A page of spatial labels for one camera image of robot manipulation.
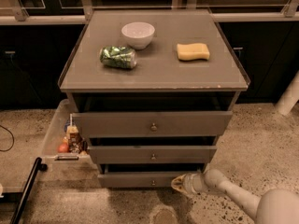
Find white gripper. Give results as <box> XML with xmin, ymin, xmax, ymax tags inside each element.
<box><xmin>171</xmin><ymin>173</ymin><xmax>210</xmax><ymax>195</ymax></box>

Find grey bottom drawer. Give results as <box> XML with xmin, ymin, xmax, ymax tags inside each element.
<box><xmin>98</xmin><ymin>163</ymin><xmax>204</xmax><ymax>188</ymax></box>

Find grey drawer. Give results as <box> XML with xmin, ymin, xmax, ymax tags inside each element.
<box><xmin>98</xmin><ymin>163</ymin><xmax>204</xmax><ymax>188</ymax></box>
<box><xmin>89</xmin><ymin>146</ymin><xmax>217</xmax><ymax>164</ymax></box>
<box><xmin>73</xmin><ymin>111</ymin><xmax>233</xmax><ymax>138</ymax></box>

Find grey middle drawer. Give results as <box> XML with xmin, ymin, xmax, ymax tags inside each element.
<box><xmin>89</xmin><ymin>146</ymin><xmax>217</xmax><ymax>164</ymax></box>

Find grey top drawer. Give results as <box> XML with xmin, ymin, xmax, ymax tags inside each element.
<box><xmin>73</xmin><ymin>111</ymin><xmax>233</xmax><ymax>138</ymax></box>

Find grey wooden drawer cabinet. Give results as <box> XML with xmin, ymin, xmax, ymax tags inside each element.
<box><xmin>57</xmin><ymin>9</ymin><xmax>250</xmax><ymax>175</ymax></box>

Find brown snack package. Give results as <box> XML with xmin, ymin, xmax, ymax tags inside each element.
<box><xmin>66</xmin><ymin>126</ymin><xmax>83</xmax><ymax>153</ymax></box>

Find clear plastic storage bin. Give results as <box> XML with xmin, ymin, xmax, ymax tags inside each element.
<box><xmin>40</xmin><ymin>98</ymin><xmax>92</xmax><ymax>162</ymax></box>

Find small orange fruit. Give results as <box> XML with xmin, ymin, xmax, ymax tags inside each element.
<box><xmin>58</xmin><ymin>143</ymin><xmax>69</xmax><ymax>153</ymax></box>

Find yellow sponge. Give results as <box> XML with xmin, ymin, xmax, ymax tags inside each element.
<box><xmin>177</xmin><ymin>43</ymin><xmax>210</xmax><ymax>61</ymax></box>

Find black pole stand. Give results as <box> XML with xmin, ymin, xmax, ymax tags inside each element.
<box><xmin>10</xmin><ymin>157</ymin><xmax>48</xmax><ymax>224</ymax></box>

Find crushed green soda can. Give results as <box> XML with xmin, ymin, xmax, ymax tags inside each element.
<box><xmin>99</xmin><ymin>46</ymin><xmax>136</xmax><ymax>69</ymax></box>

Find white ceramic bowl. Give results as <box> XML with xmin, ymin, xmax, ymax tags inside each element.
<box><xmin>121</xmin><ymin>22</ymin><xmax>155</xmax><ymax>49</ymax></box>

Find white cylindrical post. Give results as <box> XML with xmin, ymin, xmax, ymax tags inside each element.
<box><xmin>276</xmin><ymin>71</ymin><xmax>299</xmax><ymax>116</ymax></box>

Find black floor cable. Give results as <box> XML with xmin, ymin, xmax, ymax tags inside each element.
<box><xmin>0</xmin><ymin>124</ymin><xmax>16</xmax><ymax>153</ymax></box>

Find metal window frame rail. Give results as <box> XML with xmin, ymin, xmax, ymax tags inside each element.
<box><xmin>0</xmin><ymin>0</ymin><xmax>299</xmax><ymax>24</ymax></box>

